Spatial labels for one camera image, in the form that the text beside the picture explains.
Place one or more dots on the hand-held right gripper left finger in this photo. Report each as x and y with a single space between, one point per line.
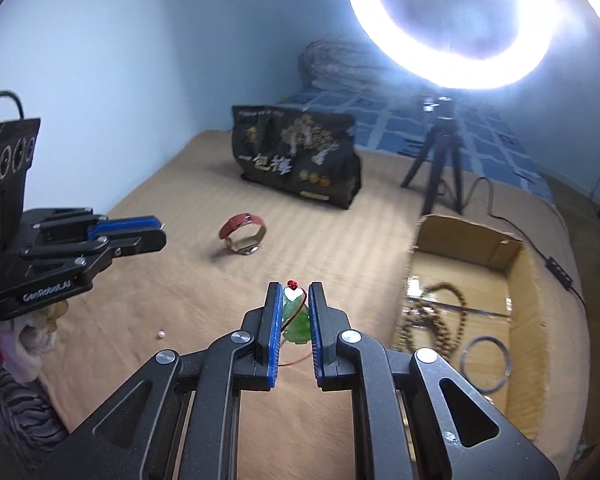
272 340

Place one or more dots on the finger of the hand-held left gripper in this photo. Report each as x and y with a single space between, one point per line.
135 246
125 225

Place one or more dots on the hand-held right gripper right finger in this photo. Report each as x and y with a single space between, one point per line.
320 340

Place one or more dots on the green jade pendant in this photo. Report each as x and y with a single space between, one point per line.
295 320

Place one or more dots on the black bangle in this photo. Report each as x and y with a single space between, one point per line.
502 365

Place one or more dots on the cardboard box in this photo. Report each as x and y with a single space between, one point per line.
527 320

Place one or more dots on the person's left forearm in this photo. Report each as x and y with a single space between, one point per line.
10 415

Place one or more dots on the person's left hand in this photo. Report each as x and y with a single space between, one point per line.
30 342

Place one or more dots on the tan blanket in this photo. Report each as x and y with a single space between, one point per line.
180 285

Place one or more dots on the black snack bag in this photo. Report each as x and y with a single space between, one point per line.
290 160

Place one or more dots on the black tripod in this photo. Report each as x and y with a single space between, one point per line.
442 160

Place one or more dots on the blue patterned bedsheet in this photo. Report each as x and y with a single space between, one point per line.
380 120

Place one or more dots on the folded floral quilt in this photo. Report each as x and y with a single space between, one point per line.
330 62

